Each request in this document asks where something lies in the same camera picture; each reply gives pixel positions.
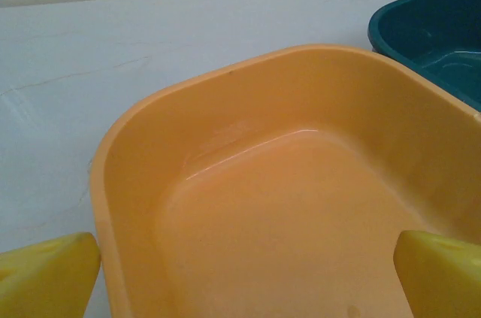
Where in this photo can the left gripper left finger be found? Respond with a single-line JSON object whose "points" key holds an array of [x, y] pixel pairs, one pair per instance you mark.
{"points": [[45, 280]]}

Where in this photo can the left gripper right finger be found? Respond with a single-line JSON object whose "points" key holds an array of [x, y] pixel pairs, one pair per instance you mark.
{"points": [[443, 280]]}

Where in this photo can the orange plastic tray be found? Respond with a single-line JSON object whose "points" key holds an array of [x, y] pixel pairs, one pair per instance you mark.
{"points": [[282, 201]]}

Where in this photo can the teal plastic tray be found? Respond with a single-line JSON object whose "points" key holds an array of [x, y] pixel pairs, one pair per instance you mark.
{"points": [[432, 32]]}

